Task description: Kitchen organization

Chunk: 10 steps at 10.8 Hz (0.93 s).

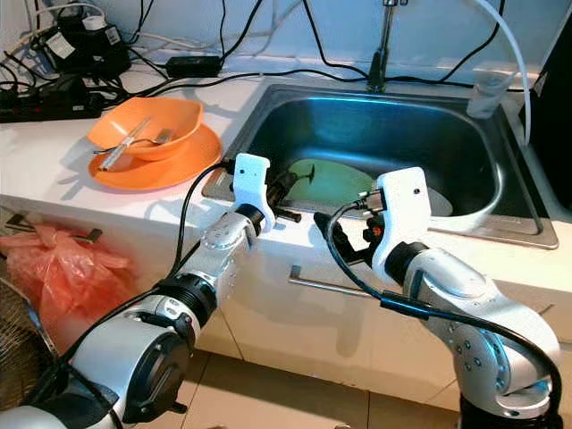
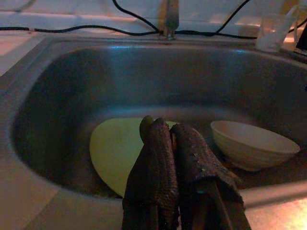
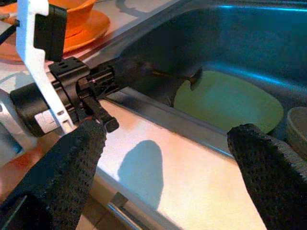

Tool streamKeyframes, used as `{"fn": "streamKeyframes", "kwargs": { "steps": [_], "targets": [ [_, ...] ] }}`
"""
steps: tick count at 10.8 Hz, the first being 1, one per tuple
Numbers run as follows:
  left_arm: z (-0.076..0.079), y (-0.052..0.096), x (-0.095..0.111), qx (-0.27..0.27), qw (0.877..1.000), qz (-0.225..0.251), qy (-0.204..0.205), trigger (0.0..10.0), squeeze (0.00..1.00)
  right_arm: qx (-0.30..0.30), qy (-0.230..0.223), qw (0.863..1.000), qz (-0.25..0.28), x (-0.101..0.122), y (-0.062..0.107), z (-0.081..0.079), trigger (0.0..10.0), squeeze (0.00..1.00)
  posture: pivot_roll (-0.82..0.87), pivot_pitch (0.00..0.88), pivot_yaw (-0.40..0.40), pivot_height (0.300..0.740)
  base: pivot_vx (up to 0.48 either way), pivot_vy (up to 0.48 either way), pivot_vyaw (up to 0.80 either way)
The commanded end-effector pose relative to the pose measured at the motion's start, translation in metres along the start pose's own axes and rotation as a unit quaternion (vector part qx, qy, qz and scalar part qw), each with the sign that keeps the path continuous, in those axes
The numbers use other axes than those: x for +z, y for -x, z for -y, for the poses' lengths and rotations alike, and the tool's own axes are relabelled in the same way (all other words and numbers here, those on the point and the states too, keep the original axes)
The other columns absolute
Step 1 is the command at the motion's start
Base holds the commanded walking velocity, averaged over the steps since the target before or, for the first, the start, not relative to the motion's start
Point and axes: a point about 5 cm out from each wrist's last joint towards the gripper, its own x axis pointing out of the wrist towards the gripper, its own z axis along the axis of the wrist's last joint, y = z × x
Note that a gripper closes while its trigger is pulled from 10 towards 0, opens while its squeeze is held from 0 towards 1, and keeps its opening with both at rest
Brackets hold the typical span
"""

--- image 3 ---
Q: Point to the orange plastic bowl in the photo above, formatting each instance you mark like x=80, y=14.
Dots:
x=79, y=14

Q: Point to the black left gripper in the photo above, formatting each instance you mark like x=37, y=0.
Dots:
x=69, y=81

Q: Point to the grey bowl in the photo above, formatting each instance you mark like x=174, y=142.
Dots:
x=298, y=129

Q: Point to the stainless steel sink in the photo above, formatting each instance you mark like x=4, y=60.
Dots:
x=239, y=36

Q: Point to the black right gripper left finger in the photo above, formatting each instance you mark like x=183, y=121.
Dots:
x=55, y=182

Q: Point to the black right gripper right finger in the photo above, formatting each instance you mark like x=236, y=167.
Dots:
x=275, y=187

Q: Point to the orange plastic plate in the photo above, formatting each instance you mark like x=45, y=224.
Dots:
x=91, y=31

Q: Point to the green plate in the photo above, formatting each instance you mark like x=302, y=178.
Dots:
x=227, y=103

